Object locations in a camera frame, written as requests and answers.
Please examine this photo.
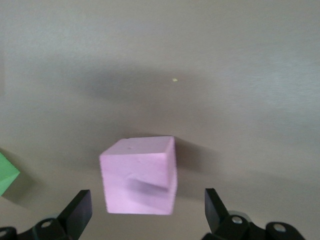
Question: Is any green foam cube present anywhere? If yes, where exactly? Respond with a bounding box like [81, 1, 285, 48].
[0, 147, 21, 197]

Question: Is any light pink foam cube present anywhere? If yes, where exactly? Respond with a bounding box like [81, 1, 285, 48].
[99, 135, 178, 216]

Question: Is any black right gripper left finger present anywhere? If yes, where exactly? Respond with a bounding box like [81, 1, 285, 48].
[0, 189, 93, 240]

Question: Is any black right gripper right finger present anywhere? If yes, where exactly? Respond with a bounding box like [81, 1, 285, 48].
[201, 187, 306, 240]

